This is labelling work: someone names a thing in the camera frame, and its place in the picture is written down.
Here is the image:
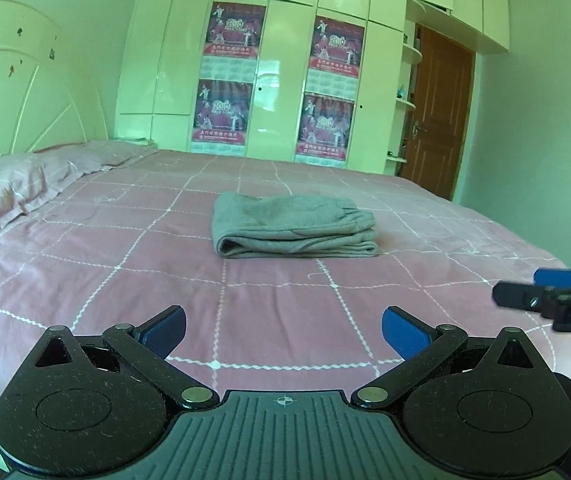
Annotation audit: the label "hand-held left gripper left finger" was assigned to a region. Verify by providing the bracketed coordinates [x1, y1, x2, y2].
[30, 305, 218, 411]

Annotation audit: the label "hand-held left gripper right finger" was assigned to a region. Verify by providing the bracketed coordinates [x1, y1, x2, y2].
[350, 305, 541, 409]

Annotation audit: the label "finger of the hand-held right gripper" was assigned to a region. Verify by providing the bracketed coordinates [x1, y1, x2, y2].
[533, 267, 571, 288]
[492, 281, 561, 320]

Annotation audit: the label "grey pants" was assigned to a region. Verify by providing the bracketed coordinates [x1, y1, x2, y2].
[211, 191, 381, 260]

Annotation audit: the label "pink checked bed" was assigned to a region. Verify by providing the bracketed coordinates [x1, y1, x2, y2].
[0, 140, 569, 461]

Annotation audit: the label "pink pillow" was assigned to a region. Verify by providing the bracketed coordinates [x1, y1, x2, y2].
[0, 140, 160, 248]

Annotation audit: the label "brown wooden door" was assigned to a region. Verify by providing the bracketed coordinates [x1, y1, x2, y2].
[399, 25, 476, 201]

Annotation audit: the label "white corner shelf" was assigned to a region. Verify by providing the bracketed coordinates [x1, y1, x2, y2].
[384, 42, 423, 177]

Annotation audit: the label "cream headboard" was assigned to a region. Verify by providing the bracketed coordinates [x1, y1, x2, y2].
[0, 0, 111, 173]

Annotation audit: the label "cream glossy wardrobe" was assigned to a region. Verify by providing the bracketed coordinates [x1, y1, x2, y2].
[114, 0, 511, 177]

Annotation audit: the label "red wall poster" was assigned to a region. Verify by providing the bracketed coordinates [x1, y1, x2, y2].
[200, 2, 267, 82]
[307, 9, 367, 95]
[295, 91, 355, 162]
[191, 78, 254, 155]

